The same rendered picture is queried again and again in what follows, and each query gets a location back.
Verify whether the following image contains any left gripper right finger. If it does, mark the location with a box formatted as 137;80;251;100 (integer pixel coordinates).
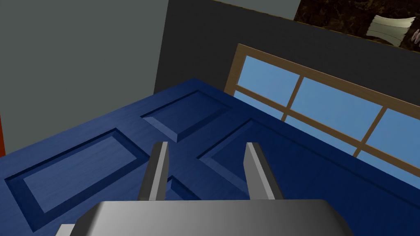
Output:
242;142;285;200

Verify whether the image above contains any blue panelled door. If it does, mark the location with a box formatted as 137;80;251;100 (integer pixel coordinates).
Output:
0;77;420;236

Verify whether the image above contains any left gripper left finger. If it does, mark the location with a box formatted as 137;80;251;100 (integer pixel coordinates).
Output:
137;141;170;202

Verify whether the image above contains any pale folded cloth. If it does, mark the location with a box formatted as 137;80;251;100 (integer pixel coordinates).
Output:
365;14;417;48

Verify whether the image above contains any wood framed window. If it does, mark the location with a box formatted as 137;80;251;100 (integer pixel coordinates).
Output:
223;43;420;179

